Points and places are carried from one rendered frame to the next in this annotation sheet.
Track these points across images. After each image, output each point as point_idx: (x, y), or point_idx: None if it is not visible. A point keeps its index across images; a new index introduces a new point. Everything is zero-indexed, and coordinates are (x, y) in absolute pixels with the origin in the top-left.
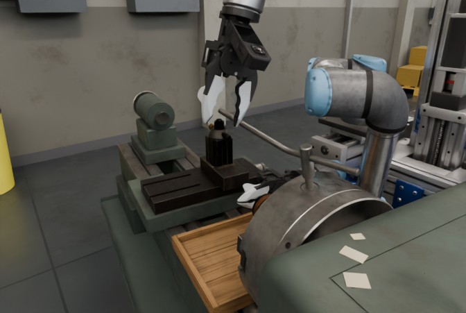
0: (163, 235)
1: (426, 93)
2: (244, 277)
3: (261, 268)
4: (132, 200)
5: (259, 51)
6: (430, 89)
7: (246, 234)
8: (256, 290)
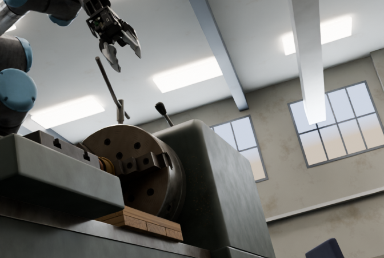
0: (80, 254)
1: None
2: (172, 171)
3: (197, 124)
4: (54, 177)
5: None
6: None
7: (159, 142)
8: (178, 171)
